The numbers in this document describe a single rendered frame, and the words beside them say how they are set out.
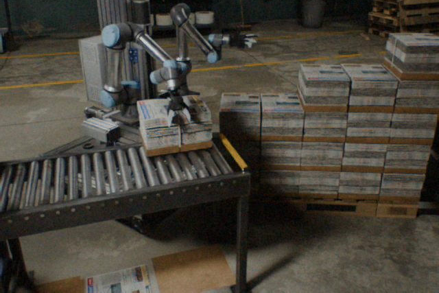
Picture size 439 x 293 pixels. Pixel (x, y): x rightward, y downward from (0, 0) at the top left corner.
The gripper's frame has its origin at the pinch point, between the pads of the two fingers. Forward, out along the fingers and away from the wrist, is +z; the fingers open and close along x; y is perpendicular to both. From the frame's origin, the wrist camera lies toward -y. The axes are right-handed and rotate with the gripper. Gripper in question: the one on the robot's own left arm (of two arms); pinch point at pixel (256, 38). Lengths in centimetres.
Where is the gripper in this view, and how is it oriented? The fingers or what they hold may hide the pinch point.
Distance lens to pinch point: 318.1
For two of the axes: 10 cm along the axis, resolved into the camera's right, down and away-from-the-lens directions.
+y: 0.2, 8.5, 5.3
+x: -1.7, 5.2, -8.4
